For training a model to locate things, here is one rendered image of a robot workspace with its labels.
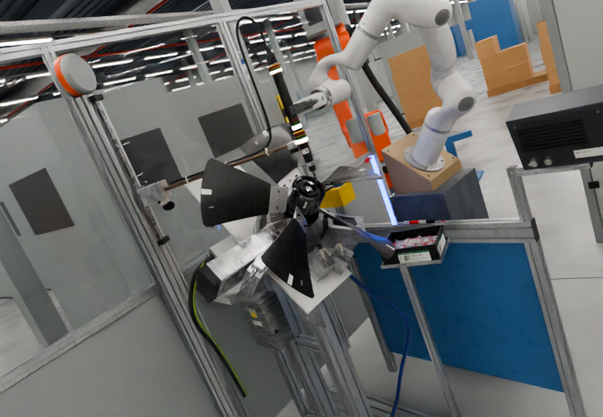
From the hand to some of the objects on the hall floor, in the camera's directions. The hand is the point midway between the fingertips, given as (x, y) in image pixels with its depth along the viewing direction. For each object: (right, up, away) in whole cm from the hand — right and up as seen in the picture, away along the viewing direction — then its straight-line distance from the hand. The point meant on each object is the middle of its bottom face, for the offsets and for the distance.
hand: (290, 110), depth 147 cm
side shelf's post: (+8, -145, +64) cm, 159 cm away
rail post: (+111, -117, +15) cm, 162 cm away
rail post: (+54, -124, +78) cm, 156 cm away
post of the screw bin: (+71, -128, +34) cm, 150 cm away
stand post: (+21, -144, +47) cm, 153 cm away
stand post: (+36, -142, +30) cm, 150 cm away
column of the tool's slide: (-14, -157, +48) cm, 165 cm away
